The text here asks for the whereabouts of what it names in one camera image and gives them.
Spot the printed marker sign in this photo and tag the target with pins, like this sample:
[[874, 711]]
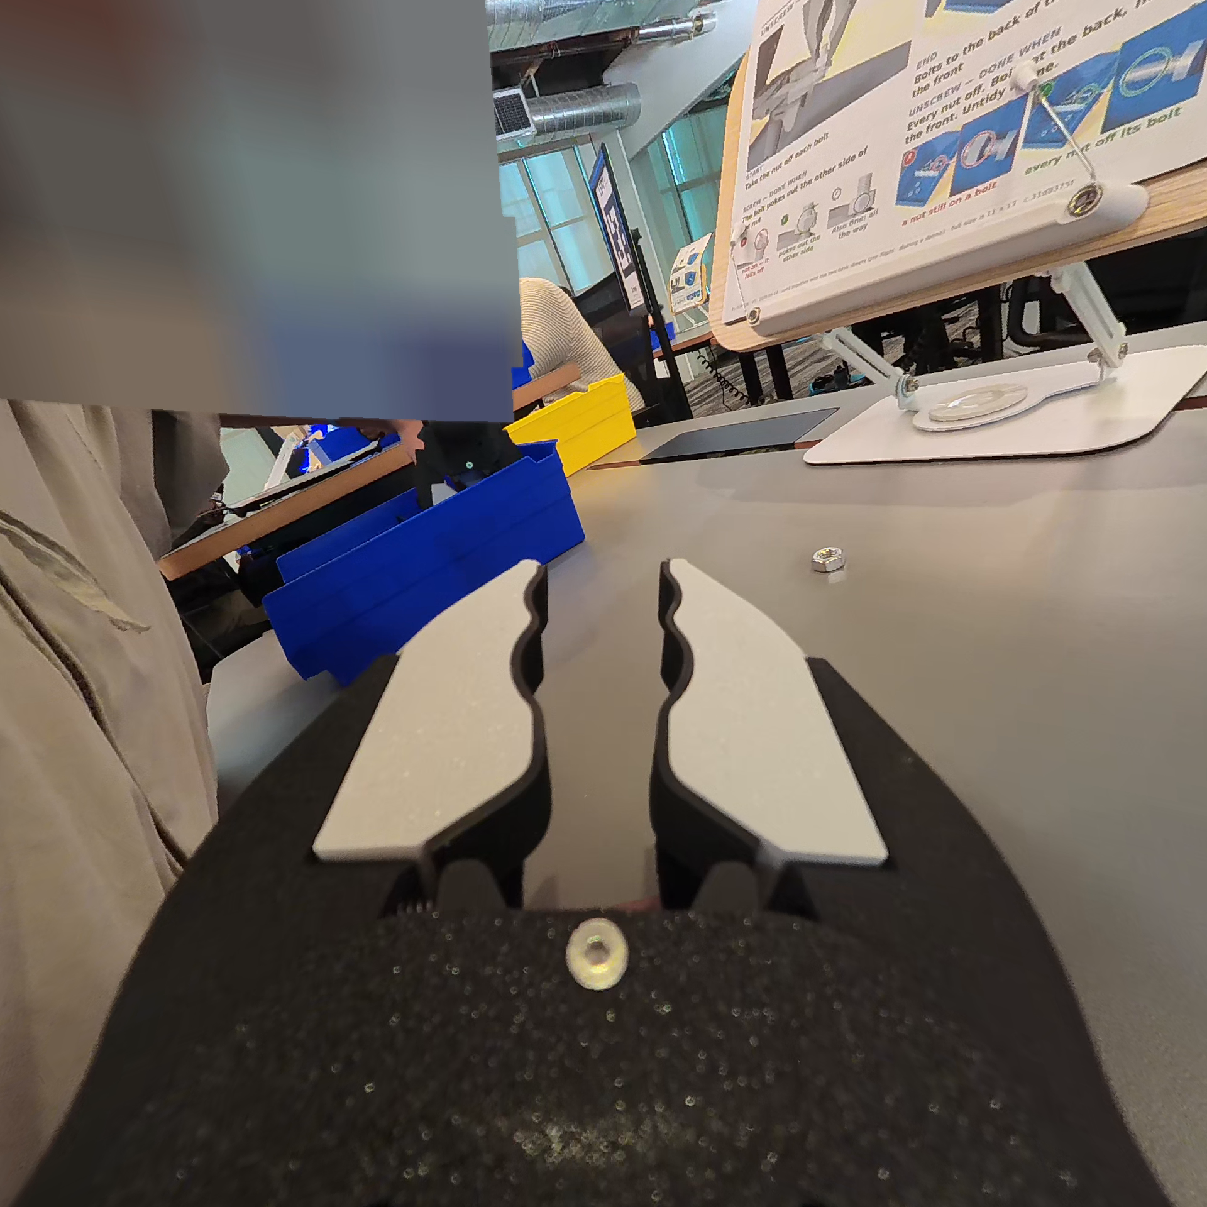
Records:
[[618, 226]]

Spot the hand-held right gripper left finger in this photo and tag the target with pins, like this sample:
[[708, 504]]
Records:
[[434, 745]]

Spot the white ceiling vent unit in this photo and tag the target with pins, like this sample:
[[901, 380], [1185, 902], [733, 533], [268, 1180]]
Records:
[[513, 114]]

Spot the silver ventilation duct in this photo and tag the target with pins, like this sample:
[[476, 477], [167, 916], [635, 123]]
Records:
[[567, 15], [584, 109]]

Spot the printed instruction sheet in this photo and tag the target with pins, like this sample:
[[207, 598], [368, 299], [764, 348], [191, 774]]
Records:
[[850, 95]]

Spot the black flat pad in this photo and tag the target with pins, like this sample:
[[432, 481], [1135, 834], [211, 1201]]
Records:
[[736, 434]]

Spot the silver hex nut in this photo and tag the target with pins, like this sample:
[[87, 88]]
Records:
[[829, 559]]

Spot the white stand with wooden board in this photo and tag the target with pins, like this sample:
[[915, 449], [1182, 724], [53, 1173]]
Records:
[[691, 273]]

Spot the yellow plastic bin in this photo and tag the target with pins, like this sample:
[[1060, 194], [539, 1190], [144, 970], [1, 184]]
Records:
[[584, 425]]

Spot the wooden-edged table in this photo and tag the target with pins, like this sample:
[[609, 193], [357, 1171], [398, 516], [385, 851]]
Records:
[[218, 542]]

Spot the person's left hand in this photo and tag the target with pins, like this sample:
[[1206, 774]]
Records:
[[411, 435]]

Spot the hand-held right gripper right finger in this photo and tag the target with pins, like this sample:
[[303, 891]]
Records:
[[773, 745]]

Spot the black office chair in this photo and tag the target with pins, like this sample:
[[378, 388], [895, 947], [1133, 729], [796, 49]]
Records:
[[1161, 303]]

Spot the instruction sheet on stand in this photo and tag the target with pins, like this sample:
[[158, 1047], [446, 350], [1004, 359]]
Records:
[[1039, 415]]

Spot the blue plastic bin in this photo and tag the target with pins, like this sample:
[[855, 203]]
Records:
[[665, 334], [425, 575]]

